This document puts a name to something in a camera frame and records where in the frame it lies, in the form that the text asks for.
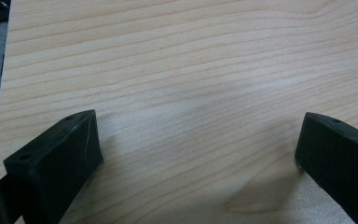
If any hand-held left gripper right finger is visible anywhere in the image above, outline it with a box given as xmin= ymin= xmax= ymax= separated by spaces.
xmin=294 ymin=112 xmax=358 ymax=224

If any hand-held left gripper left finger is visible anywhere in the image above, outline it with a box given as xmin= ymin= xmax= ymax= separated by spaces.
xmin=3 ymin=109 xmax=104 ymax=224

